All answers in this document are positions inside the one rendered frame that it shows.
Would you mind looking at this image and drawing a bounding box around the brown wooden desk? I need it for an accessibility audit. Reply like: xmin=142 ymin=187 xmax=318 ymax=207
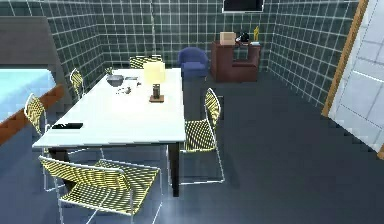
xmin=210 ymin=40 xmax=262 ymax=84

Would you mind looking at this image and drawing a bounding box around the blue armchair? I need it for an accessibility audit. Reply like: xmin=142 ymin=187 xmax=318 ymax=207
xmin=176 ymin=46 xmax=210 ymax=80

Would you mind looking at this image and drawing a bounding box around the yellow shade table lamp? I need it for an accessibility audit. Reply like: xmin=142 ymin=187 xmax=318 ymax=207
xmin=143 ymin=61 xmax=167 ymax=104

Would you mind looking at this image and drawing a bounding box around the white dining table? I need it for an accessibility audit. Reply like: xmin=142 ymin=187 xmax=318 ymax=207
xmin=31 ymin=67 xmax=187 ymax=198

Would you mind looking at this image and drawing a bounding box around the tan cardboard box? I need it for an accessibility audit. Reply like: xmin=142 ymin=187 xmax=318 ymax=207
xmin=219 ymin=31 xmax=237 ymax=46

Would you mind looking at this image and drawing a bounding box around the grey bowl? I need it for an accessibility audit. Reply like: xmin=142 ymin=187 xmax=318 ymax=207
xmin=106 ymin=74 xmax=125 ymax=87

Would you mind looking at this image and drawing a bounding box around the black round object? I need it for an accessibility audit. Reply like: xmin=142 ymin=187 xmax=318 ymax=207
xmin=235 ymin=31 xmax=251 ymax=44

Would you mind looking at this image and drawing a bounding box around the black remote control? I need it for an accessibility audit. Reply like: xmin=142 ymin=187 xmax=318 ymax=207
xmin=51 ymin=122 xmax=84 ymax=130

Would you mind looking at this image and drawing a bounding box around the white glass door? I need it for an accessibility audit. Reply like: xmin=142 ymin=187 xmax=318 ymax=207
xmin=321 ymin=0 xmax=384 ymax=160

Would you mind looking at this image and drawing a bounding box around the yellow mesh wire chair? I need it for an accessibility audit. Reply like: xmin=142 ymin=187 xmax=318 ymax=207
xmin=23 ymin=92 xmax=68 ymax=193
xmin=38 ymin=155 xmax=164 ymax=224
xmin=69 ymin=67 xmax=86 ymax=101
xmin=128 ymin=54 xmax=163 ymax=70
xmin=166 ymin=87 xmax=226 ymax=186

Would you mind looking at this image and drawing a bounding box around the black wall television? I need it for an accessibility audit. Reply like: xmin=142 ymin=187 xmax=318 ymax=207
xmin=222 ymin=0 xmax=265 ymax=14

